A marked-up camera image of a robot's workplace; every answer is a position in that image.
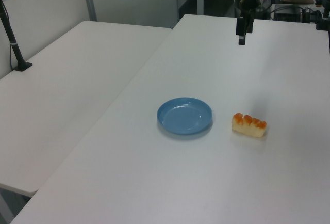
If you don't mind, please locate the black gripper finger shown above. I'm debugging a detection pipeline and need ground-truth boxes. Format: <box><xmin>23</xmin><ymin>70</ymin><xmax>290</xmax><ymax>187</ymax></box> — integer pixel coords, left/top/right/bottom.
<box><xmin>246</xmin><ymin>14</ymin><xmax>254</xmax><ymax>34</ymax></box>
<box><xmin>236</xmin><ymin>16</ymin><xmax>247</xmax><ymax>45</ymax></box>

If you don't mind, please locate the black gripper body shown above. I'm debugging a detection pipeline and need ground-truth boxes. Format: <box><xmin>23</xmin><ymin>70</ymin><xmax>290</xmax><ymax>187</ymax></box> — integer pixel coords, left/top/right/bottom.
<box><xmin>234</xmin><ymin>0</ymin><xmax>261</xmax><ymax>19</ymax></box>

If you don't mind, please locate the bread with orange glaze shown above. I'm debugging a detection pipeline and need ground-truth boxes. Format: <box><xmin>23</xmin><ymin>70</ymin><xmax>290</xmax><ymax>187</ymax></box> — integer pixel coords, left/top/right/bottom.
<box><xmin>232</xmin><ymin>113</ymin><xmax>268</xmax><ymax>138</ymax></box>

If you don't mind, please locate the blue plastic plate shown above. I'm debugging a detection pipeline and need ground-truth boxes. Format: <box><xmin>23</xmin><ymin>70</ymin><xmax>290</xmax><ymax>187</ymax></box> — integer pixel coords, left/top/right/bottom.
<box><xmin>156</xmin><ymin>97</ymin><xmax>213</xmax><ymax>135</ymax></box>

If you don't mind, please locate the black electronics box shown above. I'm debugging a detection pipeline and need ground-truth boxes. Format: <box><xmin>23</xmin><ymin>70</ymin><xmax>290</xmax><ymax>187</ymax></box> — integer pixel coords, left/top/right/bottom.
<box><xmin>273</xmin><ymin>6</ymin><xmax>304</xmax><ymax>21</ymax></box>

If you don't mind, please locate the white side table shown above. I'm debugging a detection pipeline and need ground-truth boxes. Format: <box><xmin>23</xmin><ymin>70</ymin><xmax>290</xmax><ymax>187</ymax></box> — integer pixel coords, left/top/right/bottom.
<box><xmin>0</xmin><ymin>20</ymin><xmax>173</xmax><ymax>194</ymax></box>

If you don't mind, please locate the black clamped camera mount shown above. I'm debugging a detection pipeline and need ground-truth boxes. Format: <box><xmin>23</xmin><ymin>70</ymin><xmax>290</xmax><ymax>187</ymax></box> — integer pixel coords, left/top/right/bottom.
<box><xmin>305</xmin><ymin>1</ymin><xmax>330</xmax><ymax>31</ymax></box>

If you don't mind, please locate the black camera stand pole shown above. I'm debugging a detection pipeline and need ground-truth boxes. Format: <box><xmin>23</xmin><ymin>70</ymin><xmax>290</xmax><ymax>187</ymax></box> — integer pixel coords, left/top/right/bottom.
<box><xmin>0</xmin><ymin>0</ymin><xmax>34</xmax><ymax>72</ymax></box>

